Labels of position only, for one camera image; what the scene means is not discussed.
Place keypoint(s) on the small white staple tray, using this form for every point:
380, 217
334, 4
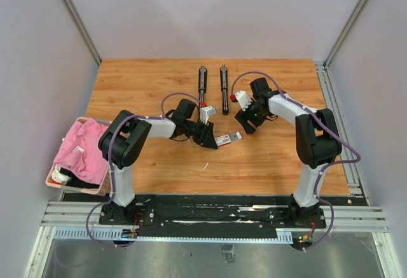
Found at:
235, 136

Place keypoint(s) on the pink plastic basket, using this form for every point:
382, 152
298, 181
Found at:
64, 179

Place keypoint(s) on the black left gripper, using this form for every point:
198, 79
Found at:
208, 139

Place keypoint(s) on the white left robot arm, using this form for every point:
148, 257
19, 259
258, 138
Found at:
122, 143

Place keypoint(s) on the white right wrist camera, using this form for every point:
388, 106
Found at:
243, 99

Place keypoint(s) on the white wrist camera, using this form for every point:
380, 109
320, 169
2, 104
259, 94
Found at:
206, 112
243, 99

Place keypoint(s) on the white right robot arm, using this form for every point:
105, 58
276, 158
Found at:
316, 135

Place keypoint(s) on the red white staple box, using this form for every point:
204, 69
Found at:
223, 140

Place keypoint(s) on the pink cloth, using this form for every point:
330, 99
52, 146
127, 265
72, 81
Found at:
79, 152

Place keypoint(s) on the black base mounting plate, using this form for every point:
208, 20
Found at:
212, 216

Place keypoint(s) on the black stapler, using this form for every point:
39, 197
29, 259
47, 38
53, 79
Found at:
224, 88
202, 83

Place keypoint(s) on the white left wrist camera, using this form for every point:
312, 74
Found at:
206, 112

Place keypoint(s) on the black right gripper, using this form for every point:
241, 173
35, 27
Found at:
242, 117

